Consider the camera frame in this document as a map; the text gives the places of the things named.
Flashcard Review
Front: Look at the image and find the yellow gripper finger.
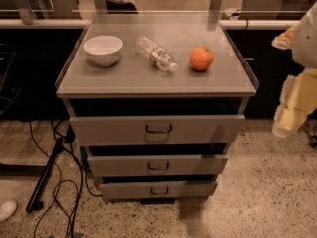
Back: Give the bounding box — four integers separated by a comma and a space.
272, 68, 317, 138
272, 24, 297, 50

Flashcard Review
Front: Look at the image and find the grey bottom drawer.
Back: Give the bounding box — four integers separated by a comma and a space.
99, 181, 217, 200

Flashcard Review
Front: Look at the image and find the grey drawer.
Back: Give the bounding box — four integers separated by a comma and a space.
99, 181, 217, 200
88, 155, 227, 177
70, 115, 244, 146

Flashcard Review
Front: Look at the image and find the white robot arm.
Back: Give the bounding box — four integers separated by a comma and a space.
272, 4, 317, 138

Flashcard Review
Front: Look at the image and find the grey drawer cabinet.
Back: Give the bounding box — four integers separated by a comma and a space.
56, 12, 258, 201

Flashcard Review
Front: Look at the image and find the grey middle drawer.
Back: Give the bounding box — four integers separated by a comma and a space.
88, 155, 227, 177

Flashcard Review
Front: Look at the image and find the grey top drawer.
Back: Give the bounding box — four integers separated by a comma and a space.
70, 115, 244, 146

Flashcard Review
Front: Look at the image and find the orange fruit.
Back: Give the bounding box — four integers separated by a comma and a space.
189, 46, 214, 71

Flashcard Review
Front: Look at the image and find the clear plastic water bottle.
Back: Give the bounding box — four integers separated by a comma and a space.
136, 36, 177, 74

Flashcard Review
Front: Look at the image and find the white ceramic bowl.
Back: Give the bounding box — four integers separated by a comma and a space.
83, 36, 123, 66

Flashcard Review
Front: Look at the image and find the black floor stand bar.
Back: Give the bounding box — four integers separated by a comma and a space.
26, 138, 63, 213

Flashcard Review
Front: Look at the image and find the white shoe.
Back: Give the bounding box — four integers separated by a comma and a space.
0, 200, 17, 222

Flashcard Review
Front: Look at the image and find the white counter rail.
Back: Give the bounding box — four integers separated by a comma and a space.
0, 18, 300, 31

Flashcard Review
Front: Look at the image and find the black floor cable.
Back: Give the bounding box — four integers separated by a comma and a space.
28, 119, 103, 238

